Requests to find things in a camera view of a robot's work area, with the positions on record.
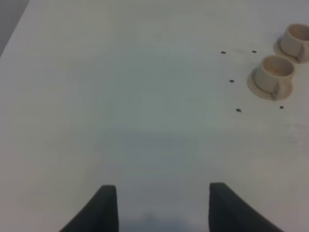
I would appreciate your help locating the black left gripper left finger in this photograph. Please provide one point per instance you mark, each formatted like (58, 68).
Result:
(100, 214)

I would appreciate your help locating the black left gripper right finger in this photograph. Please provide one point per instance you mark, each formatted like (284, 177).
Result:
(230, 213)

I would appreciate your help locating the beige near cup saucer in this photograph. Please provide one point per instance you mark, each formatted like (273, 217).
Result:
(262, 94)

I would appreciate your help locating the beige cup saucer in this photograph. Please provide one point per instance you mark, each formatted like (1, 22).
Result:
(277, 49)
(262, 94)

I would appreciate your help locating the beige near teacup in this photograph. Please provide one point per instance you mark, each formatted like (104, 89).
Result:
(274, 75)

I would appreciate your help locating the beige teacup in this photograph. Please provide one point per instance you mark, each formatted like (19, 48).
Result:
(274, 75)
(295, 42)

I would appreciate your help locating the beige far cup saucer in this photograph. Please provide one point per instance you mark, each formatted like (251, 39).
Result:
(277, 49)

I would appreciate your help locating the beige far teacup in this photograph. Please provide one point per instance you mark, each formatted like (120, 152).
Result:
(295, 42)

